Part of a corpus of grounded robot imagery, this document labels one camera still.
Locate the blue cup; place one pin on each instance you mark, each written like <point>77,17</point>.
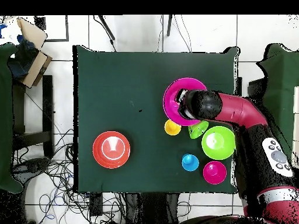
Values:
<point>190,163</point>

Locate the green cloth side table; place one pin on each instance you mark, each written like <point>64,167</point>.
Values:
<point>4,116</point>
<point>280,81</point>

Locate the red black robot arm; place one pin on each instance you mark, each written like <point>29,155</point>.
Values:
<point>238,109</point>

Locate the black floor box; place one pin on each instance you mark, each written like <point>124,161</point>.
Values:
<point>96,204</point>

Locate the black stool frame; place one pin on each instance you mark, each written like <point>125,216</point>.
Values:
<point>48,105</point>

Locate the small pink-red bowl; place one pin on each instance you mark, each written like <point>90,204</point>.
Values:
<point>217,175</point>

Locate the large pink bowl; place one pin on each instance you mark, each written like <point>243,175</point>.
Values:
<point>170,93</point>

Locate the cardboard box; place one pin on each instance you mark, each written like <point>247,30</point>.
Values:
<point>30,32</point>

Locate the white drawer unit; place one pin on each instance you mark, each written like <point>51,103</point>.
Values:
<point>296,105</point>

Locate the orange bowl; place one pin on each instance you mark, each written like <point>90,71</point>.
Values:
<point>98,149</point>

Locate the black grey floor stand base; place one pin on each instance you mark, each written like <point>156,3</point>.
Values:
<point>35,165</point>

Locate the black floor frame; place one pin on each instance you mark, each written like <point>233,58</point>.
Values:
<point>67,28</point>

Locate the black tripod leg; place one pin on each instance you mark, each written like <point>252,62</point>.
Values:
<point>106,26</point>
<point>169,25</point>

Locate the orange-yellow cup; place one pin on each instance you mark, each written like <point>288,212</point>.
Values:
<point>172,127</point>

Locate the dark blue bag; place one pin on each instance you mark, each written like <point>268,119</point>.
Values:
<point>21,63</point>

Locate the small green bowl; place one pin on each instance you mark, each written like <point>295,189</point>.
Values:
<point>198,129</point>

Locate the dark green table cloth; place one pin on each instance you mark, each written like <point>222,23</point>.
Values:
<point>105,70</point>

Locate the large green bowl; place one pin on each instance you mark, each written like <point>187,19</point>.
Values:
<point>219,149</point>

